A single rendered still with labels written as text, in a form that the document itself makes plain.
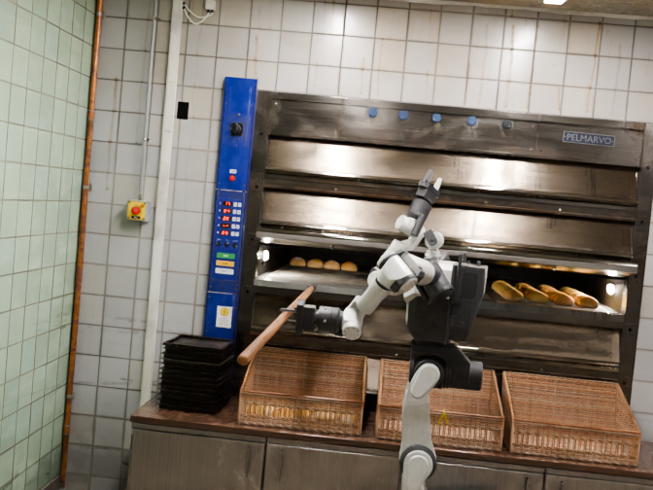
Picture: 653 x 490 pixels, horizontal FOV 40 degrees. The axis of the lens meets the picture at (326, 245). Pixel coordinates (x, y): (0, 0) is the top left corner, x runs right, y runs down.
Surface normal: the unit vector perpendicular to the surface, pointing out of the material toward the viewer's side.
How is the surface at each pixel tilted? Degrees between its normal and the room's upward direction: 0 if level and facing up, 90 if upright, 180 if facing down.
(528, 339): 70
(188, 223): 90
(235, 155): 90
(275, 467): 90
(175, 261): 90
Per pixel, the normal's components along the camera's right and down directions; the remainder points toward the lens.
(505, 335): -0.01, -0.29
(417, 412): -0.01, 0.46
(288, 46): -0.07, 0.04
